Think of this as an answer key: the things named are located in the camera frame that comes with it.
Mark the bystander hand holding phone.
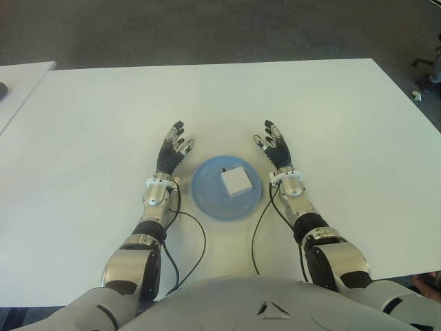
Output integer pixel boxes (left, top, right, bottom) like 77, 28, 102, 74
411, 271, 441, 308

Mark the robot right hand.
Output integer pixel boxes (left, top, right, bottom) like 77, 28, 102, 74
253, 119, 294, 170

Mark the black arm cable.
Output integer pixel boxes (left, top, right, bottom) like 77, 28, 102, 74
250, 181, 311, 283
163, 182, 207, 298

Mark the blue round plate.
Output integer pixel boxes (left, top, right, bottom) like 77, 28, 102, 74
191, 154, 265, 221

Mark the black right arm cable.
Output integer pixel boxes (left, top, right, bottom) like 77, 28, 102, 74
250, 181, 311, 283

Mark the grey robot torso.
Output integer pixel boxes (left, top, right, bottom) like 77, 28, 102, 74
127, 275, 390, 331

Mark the seated person in jeans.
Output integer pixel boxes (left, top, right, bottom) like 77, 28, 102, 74
429, 32, 441, 83

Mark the white square charger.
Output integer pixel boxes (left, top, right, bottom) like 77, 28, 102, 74
220, 166, 254, 199

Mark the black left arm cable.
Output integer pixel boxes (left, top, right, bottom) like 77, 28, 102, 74
163, 182, 207, 298

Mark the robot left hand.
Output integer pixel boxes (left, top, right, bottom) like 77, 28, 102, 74
155, 120, 196, 175

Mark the white neighbouring table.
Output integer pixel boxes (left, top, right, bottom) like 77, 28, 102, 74
0, 61, 57, 135

